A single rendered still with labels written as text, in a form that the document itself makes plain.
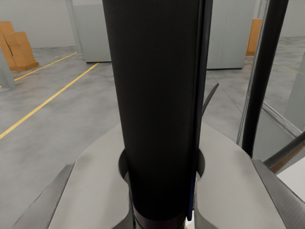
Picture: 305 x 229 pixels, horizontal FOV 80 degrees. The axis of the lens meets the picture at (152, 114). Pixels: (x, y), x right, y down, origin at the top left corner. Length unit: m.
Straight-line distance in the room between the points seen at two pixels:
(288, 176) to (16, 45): 8.17
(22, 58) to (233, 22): 6.98
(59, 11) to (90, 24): 6.28
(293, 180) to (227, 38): 5.43
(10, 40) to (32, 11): 6.41
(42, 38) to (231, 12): 11.65
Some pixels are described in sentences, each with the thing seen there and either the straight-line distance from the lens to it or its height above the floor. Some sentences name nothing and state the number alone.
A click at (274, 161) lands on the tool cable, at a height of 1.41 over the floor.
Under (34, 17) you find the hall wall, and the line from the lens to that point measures 14.50.
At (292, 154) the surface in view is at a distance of 0.32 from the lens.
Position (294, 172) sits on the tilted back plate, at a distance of 0.57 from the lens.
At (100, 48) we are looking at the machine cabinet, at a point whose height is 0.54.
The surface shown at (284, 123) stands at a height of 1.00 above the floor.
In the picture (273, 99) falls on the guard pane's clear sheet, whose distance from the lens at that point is 1.37.
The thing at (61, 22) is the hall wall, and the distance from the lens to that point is 13.69.
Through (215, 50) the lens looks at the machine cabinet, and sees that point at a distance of 5.81.
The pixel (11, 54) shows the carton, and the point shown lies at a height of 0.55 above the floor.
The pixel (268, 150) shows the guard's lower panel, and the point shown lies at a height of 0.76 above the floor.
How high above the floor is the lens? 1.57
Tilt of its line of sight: 29 degrees down
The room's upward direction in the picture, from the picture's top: 3 degrees counter-clockwise
